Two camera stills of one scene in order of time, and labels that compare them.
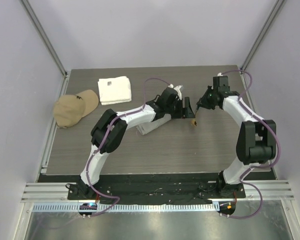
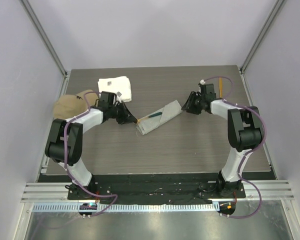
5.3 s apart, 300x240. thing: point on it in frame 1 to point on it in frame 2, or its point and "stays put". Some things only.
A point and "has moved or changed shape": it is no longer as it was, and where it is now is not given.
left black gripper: (179, 114) to (126, 117)
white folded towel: (113, 90) stays put
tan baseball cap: (69, 109) stays put
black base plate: (192, 188) stays put
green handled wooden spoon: (193, 121) has moved or changed shape
